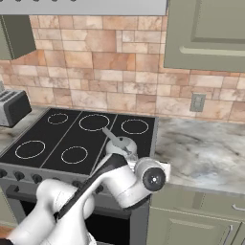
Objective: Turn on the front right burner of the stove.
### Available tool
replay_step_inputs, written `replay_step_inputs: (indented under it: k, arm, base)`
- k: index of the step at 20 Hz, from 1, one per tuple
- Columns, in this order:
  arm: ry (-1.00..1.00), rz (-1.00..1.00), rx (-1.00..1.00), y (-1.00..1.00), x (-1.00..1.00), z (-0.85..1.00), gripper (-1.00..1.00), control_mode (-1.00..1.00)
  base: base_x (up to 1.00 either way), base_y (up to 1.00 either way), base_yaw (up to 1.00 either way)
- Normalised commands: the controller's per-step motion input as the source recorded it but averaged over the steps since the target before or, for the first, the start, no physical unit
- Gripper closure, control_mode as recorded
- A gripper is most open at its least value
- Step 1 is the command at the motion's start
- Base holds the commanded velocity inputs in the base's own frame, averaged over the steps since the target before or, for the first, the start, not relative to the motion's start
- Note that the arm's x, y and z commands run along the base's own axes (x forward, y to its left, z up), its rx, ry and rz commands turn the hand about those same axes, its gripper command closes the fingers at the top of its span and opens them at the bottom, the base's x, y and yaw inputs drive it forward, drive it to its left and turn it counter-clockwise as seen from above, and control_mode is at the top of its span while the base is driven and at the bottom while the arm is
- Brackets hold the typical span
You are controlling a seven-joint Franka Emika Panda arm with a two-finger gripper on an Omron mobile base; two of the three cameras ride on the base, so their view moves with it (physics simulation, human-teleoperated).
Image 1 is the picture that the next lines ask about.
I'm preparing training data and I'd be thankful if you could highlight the black stove with oven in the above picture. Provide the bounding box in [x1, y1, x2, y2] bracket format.
[0, 106, 160, 245]

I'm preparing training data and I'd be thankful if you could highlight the silver drawer handle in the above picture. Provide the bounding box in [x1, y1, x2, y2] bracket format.
[231, 203, 245, 212]

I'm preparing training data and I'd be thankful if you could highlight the silver cupboard door handle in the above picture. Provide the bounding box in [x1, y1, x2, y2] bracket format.
[222, 224, 234, 245]

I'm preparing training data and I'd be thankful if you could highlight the olive green cupboard door handle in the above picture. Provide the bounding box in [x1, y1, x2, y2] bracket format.
[178, 45, 245, 58]

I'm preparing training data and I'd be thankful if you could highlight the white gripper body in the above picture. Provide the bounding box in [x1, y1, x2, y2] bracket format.
[158, 161, 172, 187]

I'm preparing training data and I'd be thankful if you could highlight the olive green wall cupboard door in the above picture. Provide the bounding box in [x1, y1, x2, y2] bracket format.
[164, 0, 245, 74]

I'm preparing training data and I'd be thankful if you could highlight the grey range hood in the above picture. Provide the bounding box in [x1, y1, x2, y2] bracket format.
[0, 0, 169, 16]

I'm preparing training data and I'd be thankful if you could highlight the olive green drawer front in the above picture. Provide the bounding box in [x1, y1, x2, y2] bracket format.
[149, 184, 245, 222]

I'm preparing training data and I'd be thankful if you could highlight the grey wall outlet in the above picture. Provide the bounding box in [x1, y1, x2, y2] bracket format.
[189, 92, 207, 113]

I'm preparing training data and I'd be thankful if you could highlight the white kettle with grey handle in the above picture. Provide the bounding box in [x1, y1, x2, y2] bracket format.
[101, 126, 139, 161]

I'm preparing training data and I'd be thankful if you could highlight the grey toaster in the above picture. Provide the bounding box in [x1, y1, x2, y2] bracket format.
[0, 88, 33, 129]

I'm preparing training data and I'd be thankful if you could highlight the olive green base cupboard door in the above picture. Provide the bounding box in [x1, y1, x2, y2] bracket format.
[145, 206, 242, 245]
[232, 223, 245, 245]

